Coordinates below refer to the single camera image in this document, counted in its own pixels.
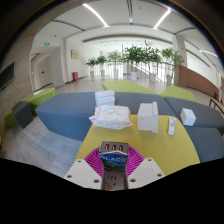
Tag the red bin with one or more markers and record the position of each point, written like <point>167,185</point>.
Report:
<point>75,76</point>

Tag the tall white box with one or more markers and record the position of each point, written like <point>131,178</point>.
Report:
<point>147,118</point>

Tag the row of potted plants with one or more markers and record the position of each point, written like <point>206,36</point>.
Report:
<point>135,55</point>

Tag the black wall screen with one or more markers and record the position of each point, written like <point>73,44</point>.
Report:
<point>6,76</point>

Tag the long grey sofa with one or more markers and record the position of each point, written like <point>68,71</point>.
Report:
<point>65,113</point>

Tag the dark grey ottoman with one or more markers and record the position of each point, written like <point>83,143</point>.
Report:
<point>22,114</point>

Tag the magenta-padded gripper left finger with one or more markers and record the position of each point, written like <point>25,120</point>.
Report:
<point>83,173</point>

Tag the ceiling light strips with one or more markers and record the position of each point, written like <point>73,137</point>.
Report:
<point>95,14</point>

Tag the stack of white tissue packs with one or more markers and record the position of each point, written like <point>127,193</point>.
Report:
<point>105,98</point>

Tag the charger block with blue print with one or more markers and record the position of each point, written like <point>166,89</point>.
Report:
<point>113,160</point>

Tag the green bench seat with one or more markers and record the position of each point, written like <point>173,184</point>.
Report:
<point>41,98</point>

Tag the grey sofa block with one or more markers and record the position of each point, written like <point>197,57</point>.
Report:
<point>203,111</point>
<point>208,143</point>

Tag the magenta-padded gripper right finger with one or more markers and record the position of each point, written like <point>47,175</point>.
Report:
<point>145,172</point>

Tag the white tube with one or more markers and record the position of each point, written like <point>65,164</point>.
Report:
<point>172,126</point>

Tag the white wet wipes pack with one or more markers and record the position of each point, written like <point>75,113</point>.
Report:
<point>111,117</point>

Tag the green sofa block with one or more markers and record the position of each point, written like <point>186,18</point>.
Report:
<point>178,94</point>
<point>128,87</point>

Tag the wooden bench with black frame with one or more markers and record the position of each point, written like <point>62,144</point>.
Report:
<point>217,105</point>

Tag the yellow framed wall picture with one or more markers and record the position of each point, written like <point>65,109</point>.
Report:
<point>75,54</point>

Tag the small white cube box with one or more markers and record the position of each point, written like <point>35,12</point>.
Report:
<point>188,117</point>

